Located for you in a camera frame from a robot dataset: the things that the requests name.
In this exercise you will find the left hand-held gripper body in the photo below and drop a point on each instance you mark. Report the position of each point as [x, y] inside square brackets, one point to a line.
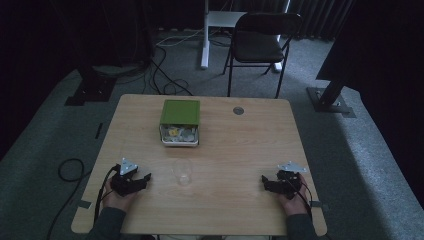
[124, 181]

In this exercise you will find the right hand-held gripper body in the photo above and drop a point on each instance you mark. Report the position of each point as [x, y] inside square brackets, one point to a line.
[287, 183]

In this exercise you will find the person's left hand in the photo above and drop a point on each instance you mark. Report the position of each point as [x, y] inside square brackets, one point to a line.
[117, 200]

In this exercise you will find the person's right hand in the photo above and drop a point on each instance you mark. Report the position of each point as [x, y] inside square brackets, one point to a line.
[294, 204]

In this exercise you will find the clear glass cup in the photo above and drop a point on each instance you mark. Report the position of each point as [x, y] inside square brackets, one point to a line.
[183, 171]

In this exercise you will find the grey tape piece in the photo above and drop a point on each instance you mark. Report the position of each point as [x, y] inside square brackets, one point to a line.
[83, 204]
[319, 205]

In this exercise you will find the clear drawer with small items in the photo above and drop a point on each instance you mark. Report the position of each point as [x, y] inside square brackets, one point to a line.
[179, 135]

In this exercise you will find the black strip on floor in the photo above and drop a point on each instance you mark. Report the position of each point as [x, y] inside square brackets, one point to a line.
[98, 131]

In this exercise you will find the green drawer box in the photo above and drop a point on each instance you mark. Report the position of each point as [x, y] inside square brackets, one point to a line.
[180, 112]

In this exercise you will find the grey round table grommet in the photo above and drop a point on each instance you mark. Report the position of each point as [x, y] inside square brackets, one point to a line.
[238, 110]

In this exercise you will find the black slanted stand with base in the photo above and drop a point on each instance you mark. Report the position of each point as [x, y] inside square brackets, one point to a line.
[330, 96]

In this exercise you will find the black folding chair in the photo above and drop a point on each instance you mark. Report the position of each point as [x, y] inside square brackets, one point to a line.
[258, 46]

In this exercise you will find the dark curtain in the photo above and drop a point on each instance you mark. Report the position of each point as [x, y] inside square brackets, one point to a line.
[320, 16]

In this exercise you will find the black stand with base plate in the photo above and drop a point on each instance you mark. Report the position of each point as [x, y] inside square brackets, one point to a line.
[93, 86]

